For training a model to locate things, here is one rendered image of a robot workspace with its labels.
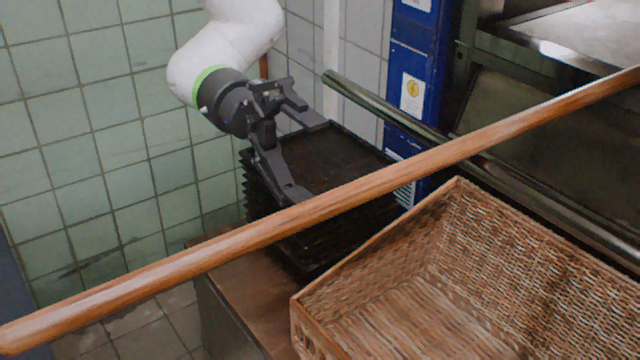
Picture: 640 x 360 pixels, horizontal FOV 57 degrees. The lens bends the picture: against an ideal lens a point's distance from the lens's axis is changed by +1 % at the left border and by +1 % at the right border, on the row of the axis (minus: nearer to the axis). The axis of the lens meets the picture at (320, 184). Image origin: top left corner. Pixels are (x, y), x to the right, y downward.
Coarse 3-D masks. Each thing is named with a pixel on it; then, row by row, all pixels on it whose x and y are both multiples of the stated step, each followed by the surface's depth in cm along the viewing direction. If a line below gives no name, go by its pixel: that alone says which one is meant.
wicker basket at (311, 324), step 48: (480, 192) 130; (384, 240) 129; (432, 240) 141; (480, 240) 131; (528, 240) 122; (336, 288) 127; (384, 288) 138; (432, 288) 142; (480, 288) 133; (528, 288) 124; (576, 288) 115; (624, 288) 108; (336, 336) 130; (384, 336) 130; (432, 336) 130; (480, 336) 130; (576, 336) 116; (624, 336) 109
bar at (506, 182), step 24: (336, 72) 104; (360, 96) 98; (384, 120) 94; (408, 120) 90; (432, 144) 86; (480, 168) 80; (504, 168) 79; (504, 192) 78; (528, 192) 75; (552, 216) 72; (576, 216) 70; (600, 240) 68; (624, 240) 66; (624, 264) 66
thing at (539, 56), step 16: (480, 32) 120; (496, 32) 119; (512, 32) 119; (480, 48) 122; (496, 48) 118; (512, 48) 115; (528, 48) 112; (544, 48) 112; (560, 48) 112; (528, 64) 113; (544, 64) 110; (560, 64) 107; (576, 64) 106; (592, 64) 106; (608, 64) 106; (560, 80) 109; (576, 80) 106; (592, 80) 103; (624, 96) 99
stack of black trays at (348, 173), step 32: (320, 128) 153; (288, 160) 141; (320, 160) 141; (352, 160) 141; (384, 160) 140; (256, 192) 144; (320, 192) 130; (320, 224) 130; (352, 224) 138; (384, 224) 145; (288, 256) 142; (320, 256) 135
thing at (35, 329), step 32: (576, 96) 89; (608, 96) 93; (512, 128) 82; (416, 160) 74; (448, 160) 76; (352, 192) 69; (384, 192) 72; (256, 224) 63; (288, 224) 65; (192, 256) 59; (224, 256) 61; (96, 288) 56; (128, 288) 56; (160, 288) 58; (32, 320) 53; (64, 320) 53; (96, 320) 55; (0, 352) 52
